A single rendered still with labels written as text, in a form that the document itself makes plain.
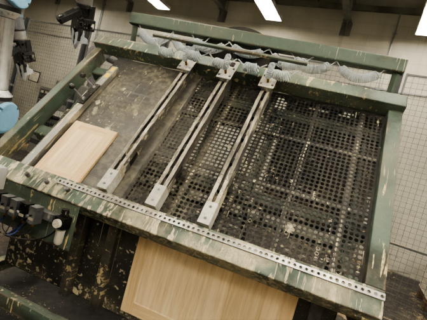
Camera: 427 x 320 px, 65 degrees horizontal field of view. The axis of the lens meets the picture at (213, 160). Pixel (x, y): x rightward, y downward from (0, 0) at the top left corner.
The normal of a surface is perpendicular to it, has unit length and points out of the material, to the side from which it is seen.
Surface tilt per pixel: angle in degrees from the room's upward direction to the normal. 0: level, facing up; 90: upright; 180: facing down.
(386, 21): 90
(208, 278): 90
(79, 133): 51
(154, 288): 90
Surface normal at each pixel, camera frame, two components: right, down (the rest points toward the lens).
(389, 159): -0.05, -0.62
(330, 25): -0.40, -0.06
